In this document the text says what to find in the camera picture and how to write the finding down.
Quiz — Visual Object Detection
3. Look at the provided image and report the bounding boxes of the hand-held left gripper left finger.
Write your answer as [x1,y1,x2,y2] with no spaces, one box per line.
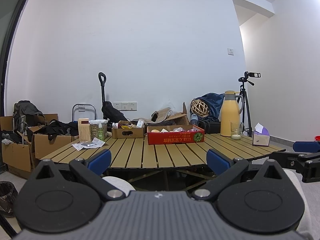
[28,149,125,202]

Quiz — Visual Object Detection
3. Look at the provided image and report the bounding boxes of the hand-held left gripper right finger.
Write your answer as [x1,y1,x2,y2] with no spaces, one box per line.
[193,149,291,202]

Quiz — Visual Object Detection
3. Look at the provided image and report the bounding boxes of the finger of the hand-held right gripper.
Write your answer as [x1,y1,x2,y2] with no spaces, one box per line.
[293,141,320,153]
[269,151,320,183]

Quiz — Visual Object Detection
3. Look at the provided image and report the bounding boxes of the red cardboard box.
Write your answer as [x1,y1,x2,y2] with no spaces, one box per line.
[147,125,205,145]

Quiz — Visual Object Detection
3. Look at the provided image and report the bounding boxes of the green spray bottle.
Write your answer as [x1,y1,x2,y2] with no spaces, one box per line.
[97,121,105,141]

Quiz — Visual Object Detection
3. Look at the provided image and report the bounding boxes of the clear jar with white lid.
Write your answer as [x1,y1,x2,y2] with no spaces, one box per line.
[89,119,108,138]

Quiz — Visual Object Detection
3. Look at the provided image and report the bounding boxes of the small brown cardboard box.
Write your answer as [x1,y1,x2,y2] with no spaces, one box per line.
[112,124,145,139]

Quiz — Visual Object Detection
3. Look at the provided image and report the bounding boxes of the tall wooden box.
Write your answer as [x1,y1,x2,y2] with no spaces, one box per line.
[78,118,92,142]

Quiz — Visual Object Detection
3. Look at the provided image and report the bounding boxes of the clear glass cup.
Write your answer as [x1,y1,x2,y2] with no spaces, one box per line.
[230,122,243,140]

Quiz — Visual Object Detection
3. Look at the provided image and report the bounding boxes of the black suitcase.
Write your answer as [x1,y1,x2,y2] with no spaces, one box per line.
[199,119,222,134]

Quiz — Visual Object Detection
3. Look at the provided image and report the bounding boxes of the person's right leg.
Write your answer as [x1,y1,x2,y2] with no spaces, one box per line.
[282,169,313,240]

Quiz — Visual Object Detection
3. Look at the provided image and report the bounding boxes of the purple tissue box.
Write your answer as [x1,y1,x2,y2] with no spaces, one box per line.
[252,123,270,147]

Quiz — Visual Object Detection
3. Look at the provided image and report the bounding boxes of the yellow thermos jug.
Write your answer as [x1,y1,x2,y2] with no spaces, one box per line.
[220,90,244,137]

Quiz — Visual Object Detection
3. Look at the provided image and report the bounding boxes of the black bag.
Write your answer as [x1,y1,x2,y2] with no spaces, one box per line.
[101,101,128,123]

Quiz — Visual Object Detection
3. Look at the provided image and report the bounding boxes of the brown cardboard box with clothes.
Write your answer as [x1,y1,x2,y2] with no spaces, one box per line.
[32,126,80,159]

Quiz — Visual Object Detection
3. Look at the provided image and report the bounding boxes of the black clothes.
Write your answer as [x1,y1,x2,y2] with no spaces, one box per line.
[37,119,79,137]

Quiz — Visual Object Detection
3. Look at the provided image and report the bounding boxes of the large open cardboard box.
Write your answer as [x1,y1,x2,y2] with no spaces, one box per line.
[167,102,190,126]

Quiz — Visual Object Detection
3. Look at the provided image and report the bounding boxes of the rattan ball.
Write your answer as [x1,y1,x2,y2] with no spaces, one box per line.
[190,100,210,117]

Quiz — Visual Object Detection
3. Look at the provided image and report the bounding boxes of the blue jacket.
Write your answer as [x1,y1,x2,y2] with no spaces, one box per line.
[194,93,225,122]

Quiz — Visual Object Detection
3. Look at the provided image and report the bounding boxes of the black tripod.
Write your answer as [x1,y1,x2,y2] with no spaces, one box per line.
[238,77,255,138]

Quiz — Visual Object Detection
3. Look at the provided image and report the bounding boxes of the big brown cardboard box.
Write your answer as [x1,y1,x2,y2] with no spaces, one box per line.
[0,114,59,179]

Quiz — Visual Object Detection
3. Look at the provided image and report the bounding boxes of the grey green backpack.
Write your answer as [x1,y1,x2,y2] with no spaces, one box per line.
[12,100,47,145]

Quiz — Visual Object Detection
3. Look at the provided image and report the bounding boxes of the dark trash bin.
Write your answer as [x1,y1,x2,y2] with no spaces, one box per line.
[0,181,19,218]

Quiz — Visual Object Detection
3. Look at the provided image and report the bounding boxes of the black framed glass door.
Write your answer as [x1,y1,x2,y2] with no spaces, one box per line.
[0,0,32,175]

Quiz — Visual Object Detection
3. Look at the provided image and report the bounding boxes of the white wall outlet strip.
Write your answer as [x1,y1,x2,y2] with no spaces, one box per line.
[113,102,138,111]

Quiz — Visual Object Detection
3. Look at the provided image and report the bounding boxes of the black trolley handle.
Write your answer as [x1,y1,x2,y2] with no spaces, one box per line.
[98,72,107,108]

